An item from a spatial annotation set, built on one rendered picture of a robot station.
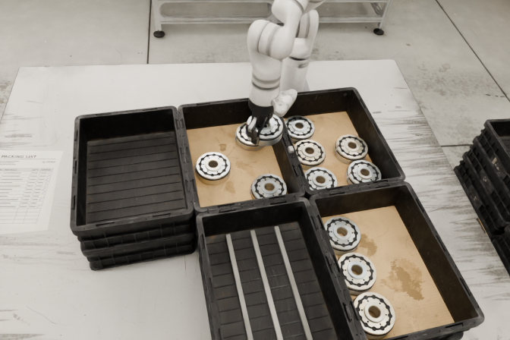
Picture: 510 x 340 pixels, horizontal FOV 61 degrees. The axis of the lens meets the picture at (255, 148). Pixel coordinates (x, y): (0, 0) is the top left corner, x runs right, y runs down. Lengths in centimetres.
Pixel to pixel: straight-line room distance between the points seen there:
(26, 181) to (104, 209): 38
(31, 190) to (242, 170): 67
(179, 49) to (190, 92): 141
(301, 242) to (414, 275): 31
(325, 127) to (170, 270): 68
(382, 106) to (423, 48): 177
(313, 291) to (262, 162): 43
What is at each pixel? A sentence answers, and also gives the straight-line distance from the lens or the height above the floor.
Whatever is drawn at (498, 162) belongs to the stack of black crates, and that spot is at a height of 52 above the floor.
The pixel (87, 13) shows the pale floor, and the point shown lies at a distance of 361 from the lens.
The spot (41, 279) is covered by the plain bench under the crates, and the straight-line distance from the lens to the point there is 138.
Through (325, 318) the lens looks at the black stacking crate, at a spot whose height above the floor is 83.
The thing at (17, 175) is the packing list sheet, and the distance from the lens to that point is 161.
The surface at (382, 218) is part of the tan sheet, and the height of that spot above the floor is 83.
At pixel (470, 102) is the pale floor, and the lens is 324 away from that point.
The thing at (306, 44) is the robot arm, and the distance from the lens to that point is 150.
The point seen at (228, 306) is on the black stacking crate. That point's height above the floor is 83.
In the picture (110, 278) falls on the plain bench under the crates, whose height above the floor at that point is 70.
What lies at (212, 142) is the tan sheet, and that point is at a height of 83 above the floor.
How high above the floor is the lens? 188
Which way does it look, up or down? 49 degrees down
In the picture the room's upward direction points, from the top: 6 degrees clockwise
